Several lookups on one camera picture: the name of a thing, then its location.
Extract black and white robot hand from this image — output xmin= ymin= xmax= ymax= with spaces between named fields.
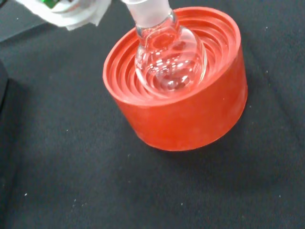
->
xmin=14 ymin=0 xmax=113 ymax=31

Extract black bench cloth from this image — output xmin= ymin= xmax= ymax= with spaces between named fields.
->
xmin=0 ymin=0 xmax=305 ymax=229

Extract red ribbed flask ring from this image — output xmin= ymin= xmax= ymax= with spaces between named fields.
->
xmin=102 ymin=6 xmax=249 ymax=152

